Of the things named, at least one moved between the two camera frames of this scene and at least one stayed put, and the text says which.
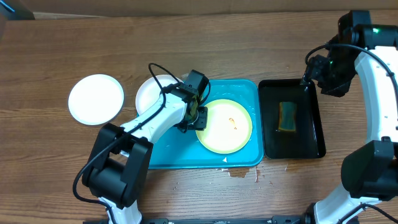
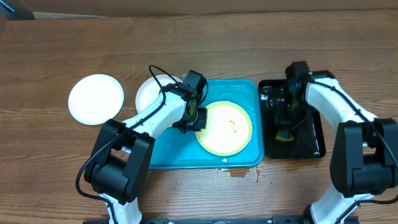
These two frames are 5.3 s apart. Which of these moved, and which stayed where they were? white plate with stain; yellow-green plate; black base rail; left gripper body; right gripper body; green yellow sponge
Moved: right gripper body; green yellow sponge
Stayed: black base rail; left gripper body; yellow-green plate; white plate with stain
